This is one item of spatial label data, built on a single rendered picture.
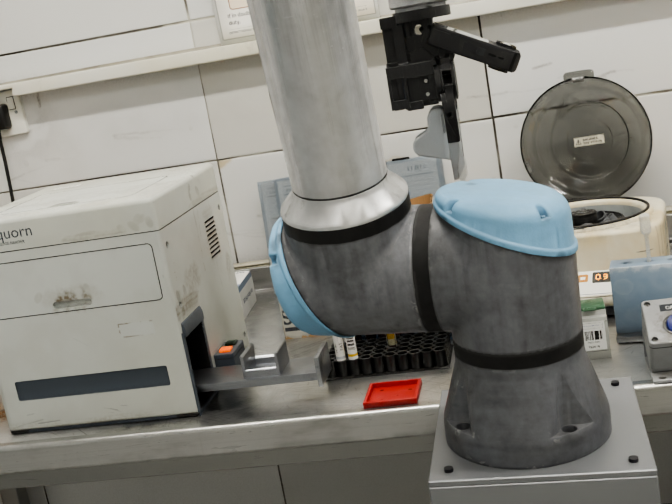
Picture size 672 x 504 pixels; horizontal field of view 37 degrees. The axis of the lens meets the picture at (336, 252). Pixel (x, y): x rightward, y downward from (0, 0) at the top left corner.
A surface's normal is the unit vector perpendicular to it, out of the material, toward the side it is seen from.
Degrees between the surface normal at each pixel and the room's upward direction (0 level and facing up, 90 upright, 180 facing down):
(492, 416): 74
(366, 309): 109
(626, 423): 3
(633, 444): 3
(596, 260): 90
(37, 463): 90
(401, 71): 90
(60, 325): 90
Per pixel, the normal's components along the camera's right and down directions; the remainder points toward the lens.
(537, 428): -0.06, -0.03
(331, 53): 0.42, 0.33
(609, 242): -0.32, 0.26
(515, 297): -0.07, 0.28
